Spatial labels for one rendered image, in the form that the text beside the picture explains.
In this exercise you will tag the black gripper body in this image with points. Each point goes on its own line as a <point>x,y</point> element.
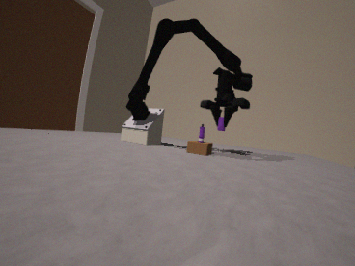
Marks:
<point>224,97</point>

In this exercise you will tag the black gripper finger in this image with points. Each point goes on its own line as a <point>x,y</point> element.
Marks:
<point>216,114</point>
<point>229,111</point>

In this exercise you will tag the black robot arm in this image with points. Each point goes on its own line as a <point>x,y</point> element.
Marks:
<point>165,30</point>

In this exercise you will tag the tan wooden block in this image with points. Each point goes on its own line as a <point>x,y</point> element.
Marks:
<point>197,147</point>

